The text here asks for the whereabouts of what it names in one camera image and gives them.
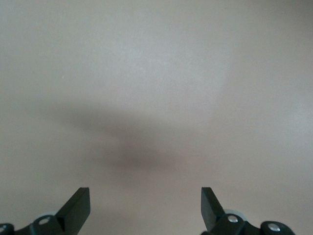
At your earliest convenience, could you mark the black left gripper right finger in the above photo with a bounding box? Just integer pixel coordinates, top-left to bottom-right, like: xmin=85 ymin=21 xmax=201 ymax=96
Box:
xmin=200 ymin=187 xmax=296 ymax=235

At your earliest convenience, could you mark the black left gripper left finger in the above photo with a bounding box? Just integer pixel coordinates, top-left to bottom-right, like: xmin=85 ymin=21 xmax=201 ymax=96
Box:
xmin=0 ymin=187 xmax=91 ymax=235

